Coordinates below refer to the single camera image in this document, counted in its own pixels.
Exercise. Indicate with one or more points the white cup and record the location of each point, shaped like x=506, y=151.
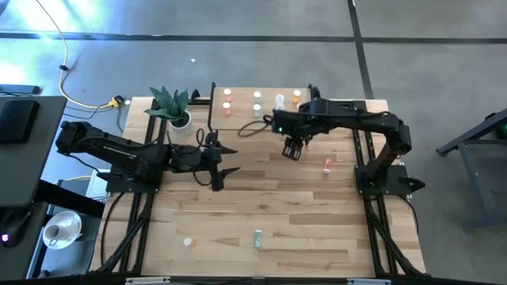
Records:
x=52, y=232

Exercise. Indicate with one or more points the black mouse pad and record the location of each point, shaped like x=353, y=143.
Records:
x=17, y=118

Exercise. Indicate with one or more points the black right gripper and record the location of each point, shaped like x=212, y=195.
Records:
x=295, y=122

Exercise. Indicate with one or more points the grey metal cart frame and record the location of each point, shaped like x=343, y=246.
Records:
x=481, y=126

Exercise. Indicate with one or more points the clear medicine bottle white cap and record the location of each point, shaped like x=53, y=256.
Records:
x=279, y=101

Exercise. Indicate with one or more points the black aluminium table frame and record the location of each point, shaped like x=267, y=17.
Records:
x=202, y=102

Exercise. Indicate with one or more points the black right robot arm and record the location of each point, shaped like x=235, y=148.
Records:
x=364, y=118

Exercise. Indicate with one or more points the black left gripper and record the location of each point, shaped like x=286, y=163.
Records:
x=212, y=158

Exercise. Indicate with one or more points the silver metal bracket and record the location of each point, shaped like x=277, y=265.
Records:
x=368, y=282
x=147, y=280

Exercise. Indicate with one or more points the black computer mouse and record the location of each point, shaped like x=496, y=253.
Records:
x=12, y=229

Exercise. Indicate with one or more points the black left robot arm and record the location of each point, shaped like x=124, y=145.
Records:
x=119, y=150

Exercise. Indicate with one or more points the dark grey desk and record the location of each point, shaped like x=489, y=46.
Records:
x=35, y=170

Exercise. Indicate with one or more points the pink medicine bottle white cap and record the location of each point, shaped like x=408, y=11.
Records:
x=227, y=109
x=227, y=95
x=326, y=165

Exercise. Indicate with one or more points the wooden shelf black metal legs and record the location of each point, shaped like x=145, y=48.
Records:
x=242, y=105

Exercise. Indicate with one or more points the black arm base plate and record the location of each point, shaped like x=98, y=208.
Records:
x=119, y=186
x=400, y=185

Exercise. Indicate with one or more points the white box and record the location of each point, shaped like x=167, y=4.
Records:
x=94, y=188

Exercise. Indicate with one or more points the black desk beam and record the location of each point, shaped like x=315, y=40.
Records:
x=71, y=198

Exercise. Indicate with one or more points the green plant white pot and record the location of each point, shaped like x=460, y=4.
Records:
x=170, y=103

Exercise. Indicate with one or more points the black flat device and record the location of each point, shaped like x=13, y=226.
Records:
x=20, y=89

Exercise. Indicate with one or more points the black floor tape stripe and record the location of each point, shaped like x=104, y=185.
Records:
x=361, y=59
x=198, y=38

